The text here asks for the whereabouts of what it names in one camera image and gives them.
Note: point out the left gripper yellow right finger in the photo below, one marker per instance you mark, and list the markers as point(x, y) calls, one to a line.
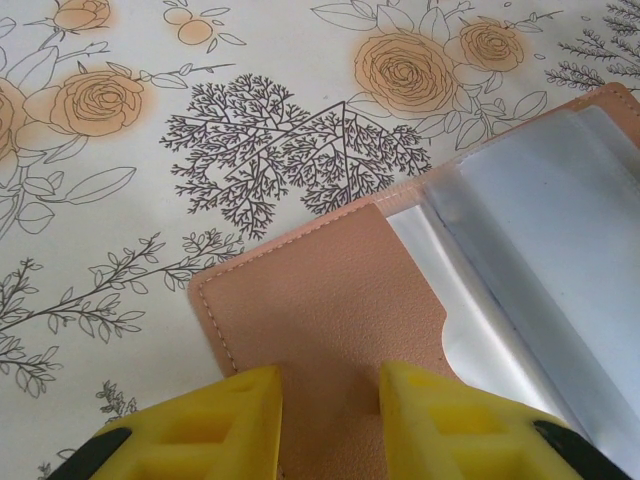
point(450, 440)

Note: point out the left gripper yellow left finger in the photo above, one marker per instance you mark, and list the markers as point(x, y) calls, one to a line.
point(200, 440)

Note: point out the floral patterned tablecloth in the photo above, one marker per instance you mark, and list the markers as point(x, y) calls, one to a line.
point(100, 200)

